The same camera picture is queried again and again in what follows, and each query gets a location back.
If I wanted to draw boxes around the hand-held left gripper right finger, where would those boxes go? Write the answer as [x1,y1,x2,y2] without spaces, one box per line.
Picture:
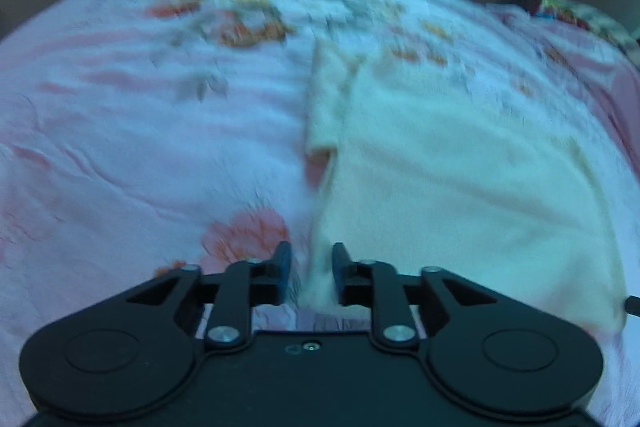
[332,243,501,353]

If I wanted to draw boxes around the pink quilt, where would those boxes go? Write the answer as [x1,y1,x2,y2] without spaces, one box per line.
[597,52,640,172]

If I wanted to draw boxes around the floral pillow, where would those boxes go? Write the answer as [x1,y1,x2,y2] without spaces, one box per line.
[536,0,640,54]

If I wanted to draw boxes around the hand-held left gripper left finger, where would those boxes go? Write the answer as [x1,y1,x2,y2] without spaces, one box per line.
[125,241,294,353]

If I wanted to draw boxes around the floral pink bed sheet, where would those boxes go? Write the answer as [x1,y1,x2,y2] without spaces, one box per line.
[0,0,640,427]

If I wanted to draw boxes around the cream knit sweater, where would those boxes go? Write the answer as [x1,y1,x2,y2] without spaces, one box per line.
[299,38,627,334]

